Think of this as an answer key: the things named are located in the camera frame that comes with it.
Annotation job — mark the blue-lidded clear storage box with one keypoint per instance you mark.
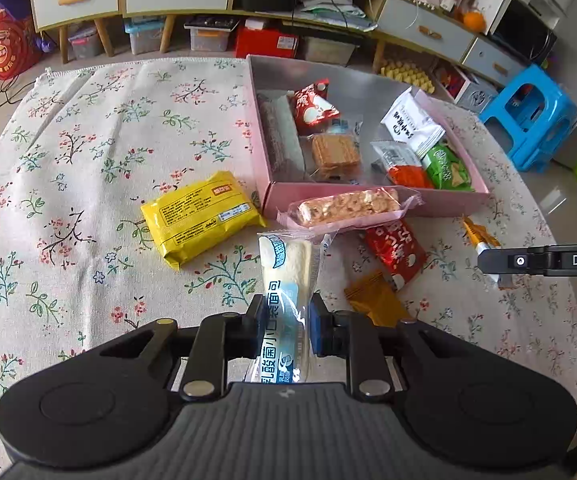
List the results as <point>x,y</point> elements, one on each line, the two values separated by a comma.
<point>143,35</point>

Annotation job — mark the yellow snack packet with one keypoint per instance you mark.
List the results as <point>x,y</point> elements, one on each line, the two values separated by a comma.
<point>201,215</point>

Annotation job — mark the yellow egg tray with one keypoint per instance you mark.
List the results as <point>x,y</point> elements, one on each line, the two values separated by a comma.
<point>408,74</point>

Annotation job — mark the red gift bag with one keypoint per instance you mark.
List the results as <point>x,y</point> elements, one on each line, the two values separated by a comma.
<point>11,45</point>

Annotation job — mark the red flat box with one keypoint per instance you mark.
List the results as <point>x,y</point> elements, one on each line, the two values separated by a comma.
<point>266,44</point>

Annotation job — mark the orange fruits in bag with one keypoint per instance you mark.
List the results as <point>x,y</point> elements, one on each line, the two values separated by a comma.
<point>471,15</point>

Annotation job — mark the black microwave oven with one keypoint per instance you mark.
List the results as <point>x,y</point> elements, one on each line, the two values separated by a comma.
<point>523,32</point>

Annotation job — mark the pink peanut bar packet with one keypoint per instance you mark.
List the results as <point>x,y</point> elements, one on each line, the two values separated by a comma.
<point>348,207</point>

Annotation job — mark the floral tablecloth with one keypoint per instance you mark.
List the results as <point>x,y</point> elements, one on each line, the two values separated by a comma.
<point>93,135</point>

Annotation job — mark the small orange snack packet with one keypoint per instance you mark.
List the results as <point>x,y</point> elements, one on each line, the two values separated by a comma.
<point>376,300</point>

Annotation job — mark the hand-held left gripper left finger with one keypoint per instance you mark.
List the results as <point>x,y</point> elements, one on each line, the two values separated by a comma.
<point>258,322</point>

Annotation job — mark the blue plastic stool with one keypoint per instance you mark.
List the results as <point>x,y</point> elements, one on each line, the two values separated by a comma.
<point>528,110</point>

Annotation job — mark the pink cardboard box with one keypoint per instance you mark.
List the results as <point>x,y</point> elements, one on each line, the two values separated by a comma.
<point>363,75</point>

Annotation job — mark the clear plastic storage box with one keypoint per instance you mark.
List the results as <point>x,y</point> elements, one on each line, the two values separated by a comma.
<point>328,50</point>

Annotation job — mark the green chip packet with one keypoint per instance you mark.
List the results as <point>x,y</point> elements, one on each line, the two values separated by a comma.
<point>448,170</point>

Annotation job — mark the white bread packet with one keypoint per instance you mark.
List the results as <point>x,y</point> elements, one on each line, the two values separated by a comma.
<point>286,280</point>

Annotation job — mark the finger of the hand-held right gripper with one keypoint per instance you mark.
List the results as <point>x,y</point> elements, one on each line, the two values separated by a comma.
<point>513,261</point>

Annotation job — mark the small clear storage box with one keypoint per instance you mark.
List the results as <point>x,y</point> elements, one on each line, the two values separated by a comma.
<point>86,42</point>

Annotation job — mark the white snack packet orange ends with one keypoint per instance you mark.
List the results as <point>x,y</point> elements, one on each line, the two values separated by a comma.
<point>401,162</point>

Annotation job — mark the silver biscuit packet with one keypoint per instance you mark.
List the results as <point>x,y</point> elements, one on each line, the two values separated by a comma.
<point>281,135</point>

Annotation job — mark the clear storage box dark lid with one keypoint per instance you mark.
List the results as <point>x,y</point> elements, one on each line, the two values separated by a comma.
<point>211,35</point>

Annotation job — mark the red snack packet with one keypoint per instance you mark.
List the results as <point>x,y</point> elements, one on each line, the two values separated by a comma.
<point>311,107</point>
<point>396,252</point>

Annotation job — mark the white packet black print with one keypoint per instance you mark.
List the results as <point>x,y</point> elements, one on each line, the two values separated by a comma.
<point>413,120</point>

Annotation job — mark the clear square biscuit packet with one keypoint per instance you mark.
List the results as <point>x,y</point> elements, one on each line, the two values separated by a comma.
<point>336,152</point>

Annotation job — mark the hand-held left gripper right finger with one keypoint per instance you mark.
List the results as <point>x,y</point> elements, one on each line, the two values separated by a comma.
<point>318,327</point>

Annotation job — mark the white printed box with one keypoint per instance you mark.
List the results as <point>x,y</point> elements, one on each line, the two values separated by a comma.
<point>468,90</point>

